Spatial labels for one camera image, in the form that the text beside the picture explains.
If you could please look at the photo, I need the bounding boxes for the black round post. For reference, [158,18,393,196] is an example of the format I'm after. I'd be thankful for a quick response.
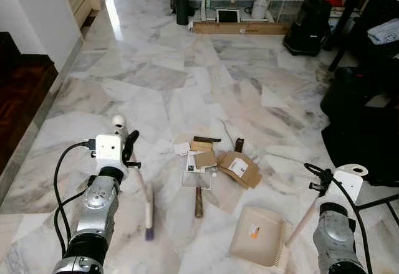
[174,0,191,26]

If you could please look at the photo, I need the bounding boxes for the white framed tablet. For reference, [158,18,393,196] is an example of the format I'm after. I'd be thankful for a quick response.
[216,9,241,24]

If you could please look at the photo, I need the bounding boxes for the white plastic jug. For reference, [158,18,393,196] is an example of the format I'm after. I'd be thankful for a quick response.
[251,0,271,21]

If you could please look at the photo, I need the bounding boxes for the small black bag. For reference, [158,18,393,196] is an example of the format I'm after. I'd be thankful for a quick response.
[283,0,333,57]

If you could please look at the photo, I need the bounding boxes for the black tripod legs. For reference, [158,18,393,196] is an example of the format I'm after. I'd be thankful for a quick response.
[355,193,399,226]

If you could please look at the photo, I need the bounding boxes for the long wooden plank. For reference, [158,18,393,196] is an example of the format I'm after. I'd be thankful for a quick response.
[191,21,291,35]

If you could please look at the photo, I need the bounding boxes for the white paper scrap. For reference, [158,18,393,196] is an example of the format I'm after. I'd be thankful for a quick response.
[173,141,191,156]

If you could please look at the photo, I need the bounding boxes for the grey folded cloth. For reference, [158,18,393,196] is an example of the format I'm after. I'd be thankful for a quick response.
[367,19,399,45]

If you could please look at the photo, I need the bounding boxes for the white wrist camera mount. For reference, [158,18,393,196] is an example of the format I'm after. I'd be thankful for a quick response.
[333,168,364,204]
[94,134,123,164]

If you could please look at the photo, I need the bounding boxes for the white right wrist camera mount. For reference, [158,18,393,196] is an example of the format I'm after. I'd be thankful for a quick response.
[333,168,364,204]

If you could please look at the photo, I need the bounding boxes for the beige broom with white knob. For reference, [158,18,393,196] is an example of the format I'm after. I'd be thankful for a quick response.
[112,115,156,242]

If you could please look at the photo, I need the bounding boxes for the dark wooden stairs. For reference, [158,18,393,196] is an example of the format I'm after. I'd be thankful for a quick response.
[0,32,59,176]

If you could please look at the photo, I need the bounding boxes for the small flat cardboard piece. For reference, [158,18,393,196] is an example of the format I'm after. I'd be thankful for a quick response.
[194,151,218,169]

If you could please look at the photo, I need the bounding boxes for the black table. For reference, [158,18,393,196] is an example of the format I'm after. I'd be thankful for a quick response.
[329,0,399,72]

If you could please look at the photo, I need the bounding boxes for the brown tube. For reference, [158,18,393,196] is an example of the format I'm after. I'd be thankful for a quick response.
[194,187,204,219]

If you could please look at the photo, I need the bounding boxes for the thin black strip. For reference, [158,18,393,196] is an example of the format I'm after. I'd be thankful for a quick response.
[194,136,222,144]

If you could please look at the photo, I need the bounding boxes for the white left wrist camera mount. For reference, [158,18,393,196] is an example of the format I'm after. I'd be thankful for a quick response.
[94,134,123,164]

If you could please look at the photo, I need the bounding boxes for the large black bag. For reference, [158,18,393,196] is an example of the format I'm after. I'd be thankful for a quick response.
[320,67,399,187]

